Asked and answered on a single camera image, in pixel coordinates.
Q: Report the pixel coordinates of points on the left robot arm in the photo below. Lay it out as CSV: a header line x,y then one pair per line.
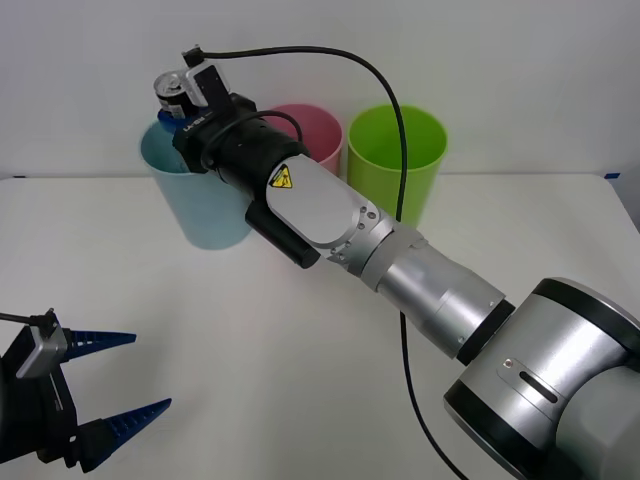
x,y
42,350

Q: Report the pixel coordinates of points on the black drink can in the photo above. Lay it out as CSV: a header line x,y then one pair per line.
x,y
170,102

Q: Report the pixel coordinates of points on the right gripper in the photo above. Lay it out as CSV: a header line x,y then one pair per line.
x,y
192,135

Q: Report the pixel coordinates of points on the pale blue plastic bin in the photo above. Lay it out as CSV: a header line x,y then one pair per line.
x,y
200,215

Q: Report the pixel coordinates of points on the pink plastic bin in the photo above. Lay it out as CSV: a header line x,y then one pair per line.
x,y
325,135

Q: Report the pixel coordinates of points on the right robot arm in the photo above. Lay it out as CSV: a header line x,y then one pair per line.
x,y
320,210

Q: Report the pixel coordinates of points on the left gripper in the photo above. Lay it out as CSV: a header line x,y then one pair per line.
x,y
45,415

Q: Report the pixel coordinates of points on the green plastic bin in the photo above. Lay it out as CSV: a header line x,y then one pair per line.
x,y
425,165

